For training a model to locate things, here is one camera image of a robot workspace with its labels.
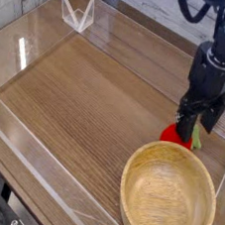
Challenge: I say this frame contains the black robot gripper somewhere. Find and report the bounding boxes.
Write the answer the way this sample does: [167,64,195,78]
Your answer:
[175,42,225,143]

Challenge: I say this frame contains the red plush strawberry toy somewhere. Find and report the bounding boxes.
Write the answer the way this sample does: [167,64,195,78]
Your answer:
[160,123,201,150]

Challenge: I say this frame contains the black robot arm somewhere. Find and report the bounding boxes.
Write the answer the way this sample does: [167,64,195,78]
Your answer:
[175,0,225,143]

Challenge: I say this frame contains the oval wooden bowl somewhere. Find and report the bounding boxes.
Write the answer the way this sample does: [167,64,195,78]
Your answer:
[120,141,216,225]

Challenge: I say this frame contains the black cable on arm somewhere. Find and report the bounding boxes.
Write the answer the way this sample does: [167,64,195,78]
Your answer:
[170,0,213,27]

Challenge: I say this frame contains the clear acrylic enclosure walls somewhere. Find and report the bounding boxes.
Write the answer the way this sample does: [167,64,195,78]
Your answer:
[0,0,225,225]

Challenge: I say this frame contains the black metal bracket with bolt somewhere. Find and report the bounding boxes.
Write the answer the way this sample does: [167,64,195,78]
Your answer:
[0,182,25,225]

